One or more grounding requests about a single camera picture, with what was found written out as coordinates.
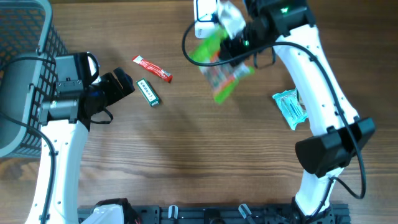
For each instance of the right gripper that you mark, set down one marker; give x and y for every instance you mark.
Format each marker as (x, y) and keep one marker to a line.
(227, 50)

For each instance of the teal wet wipes packet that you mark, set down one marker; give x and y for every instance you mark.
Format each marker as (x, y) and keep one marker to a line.
(290, 107)

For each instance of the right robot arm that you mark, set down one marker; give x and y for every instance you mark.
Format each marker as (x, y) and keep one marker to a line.
(272, 19)

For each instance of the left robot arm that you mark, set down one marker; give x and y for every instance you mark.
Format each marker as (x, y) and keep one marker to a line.
(65, 119)

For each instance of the grey plastic shopping basket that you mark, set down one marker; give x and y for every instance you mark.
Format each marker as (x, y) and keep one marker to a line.
(29, 45)

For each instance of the white barcode scanner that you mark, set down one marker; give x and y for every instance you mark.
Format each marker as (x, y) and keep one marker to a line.
(203, 16)

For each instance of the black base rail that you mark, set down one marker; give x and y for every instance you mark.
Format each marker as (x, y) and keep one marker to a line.
(266, 214)

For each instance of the red snack packet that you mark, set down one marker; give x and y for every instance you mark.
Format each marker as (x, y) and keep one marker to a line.
(153, 68)

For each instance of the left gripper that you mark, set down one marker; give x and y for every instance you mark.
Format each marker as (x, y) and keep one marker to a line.
(117, 91)

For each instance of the green snack bag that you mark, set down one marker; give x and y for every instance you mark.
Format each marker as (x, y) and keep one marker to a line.
(222, 78)

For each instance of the small green box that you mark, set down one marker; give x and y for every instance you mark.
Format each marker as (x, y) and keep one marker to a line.
(148, 92)

